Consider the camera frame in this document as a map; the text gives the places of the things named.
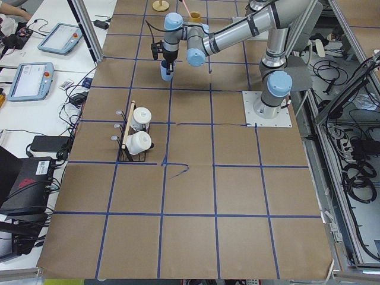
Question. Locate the black power adapter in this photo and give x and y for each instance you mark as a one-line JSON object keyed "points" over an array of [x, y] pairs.
{"points": [[48, 144]]}

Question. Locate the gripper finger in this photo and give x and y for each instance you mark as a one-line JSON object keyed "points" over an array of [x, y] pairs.
{"points": [[170, 67]]}

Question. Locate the pink chopstick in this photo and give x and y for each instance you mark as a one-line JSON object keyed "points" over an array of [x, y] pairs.
{"points": [[187, 9]]}

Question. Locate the teach pendant far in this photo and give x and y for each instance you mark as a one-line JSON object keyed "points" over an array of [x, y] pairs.
{"points": [[61, 39]]}

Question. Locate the bamboo cylinder holder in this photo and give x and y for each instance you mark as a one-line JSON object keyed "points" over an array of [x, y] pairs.
{"points": [[195, 17]]}

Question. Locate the grey office chair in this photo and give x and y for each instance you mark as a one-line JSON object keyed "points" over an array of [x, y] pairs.
{"points": [[298, 70]]}

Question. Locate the white mug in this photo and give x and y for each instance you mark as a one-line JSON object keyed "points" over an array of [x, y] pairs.
{"points": [[138, 142], [141, 119]]}

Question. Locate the black wire mug rack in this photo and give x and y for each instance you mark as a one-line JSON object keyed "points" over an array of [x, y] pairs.
{"points": [[125, 130]]}

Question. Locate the black computer box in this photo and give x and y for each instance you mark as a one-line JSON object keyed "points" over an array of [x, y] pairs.
{"points": [[26, 184]]}

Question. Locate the light blue plastic cup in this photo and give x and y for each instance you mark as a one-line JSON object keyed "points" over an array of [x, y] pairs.
{"points": [[164, 76]]}

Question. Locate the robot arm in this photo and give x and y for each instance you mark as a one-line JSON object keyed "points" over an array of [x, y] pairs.
{"points": [[288, 24]]}

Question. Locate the white mug far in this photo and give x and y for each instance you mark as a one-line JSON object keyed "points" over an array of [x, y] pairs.
{"points": [[141, 119]]}

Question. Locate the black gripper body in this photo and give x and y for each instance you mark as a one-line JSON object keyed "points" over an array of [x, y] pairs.
{"points": [[170, 56]]}

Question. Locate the white mug near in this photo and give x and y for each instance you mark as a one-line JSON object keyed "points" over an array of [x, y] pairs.
{"points": [[138, 142]]}

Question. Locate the teach pendant near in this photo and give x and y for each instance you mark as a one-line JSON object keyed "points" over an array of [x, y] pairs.
{"points": [[31, 82]]}

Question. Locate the aluminium frame post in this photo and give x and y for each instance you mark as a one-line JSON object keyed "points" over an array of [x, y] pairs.
{"points": [[82, 18]]}

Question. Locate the small remote control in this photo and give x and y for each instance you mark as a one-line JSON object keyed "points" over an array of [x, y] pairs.
{"points": [[66, 84]]}

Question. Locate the teach pendant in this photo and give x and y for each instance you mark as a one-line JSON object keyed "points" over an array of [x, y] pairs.
{"points": [[31, 82], [61, 39]]}

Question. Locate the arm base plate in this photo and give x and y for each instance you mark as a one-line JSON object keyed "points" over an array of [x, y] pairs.
{"points": [[257, 114]]}

